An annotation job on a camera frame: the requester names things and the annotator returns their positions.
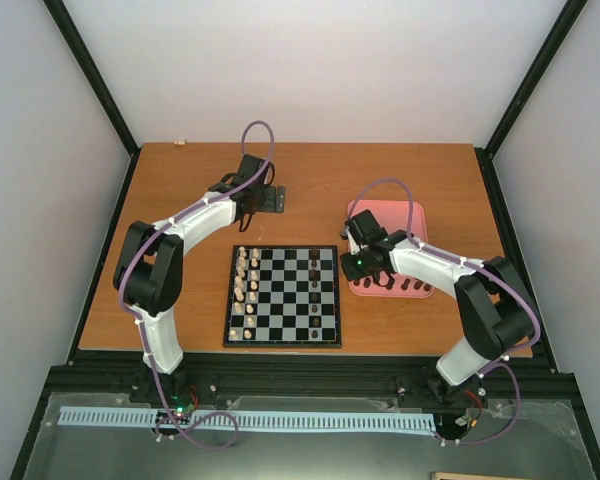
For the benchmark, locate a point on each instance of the pink plastic tray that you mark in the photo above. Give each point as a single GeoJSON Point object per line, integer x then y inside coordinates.
{"type": "Point", "coordinates": [392, 215]}

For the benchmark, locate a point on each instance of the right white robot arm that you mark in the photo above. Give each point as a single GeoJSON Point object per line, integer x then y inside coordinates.
{"type": "Point", "coordinates": [496, 311]}

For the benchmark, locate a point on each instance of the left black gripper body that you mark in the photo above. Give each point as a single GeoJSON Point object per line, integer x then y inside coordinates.
{"type": "Point", "coordinates": [267, 206]}

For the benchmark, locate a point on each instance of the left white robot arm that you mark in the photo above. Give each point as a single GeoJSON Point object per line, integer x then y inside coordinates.
{"type": "Point", "coordinates": [149, 272]}

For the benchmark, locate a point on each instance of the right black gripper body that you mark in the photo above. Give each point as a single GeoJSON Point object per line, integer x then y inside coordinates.
{"type": "Point", "coordinates": [359, 270]}

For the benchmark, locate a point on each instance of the light blue cable duct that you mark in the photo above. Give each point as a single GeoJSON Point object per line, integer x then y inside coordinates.
{"type": "Point", "coordinates": [252, 421]}

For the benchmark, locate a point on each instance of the black white chessboard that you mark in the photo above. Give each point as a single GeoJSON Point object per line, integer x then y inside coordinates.
{"type": "Point", "coordinates": [271, 296]}

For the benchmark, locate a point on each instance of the black aluminium frame rail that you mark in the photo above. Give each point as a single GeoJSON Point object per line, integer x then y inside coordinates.
{"type": "Point", "coordinates": [232, 373]}

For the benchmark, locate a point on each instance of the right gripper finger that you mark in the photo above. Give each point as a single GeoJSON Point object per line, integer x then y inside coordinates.
{"type": "Point", "coordinates": [376, 279]}
{"type": "Point", "coordinates": [389, 280]}

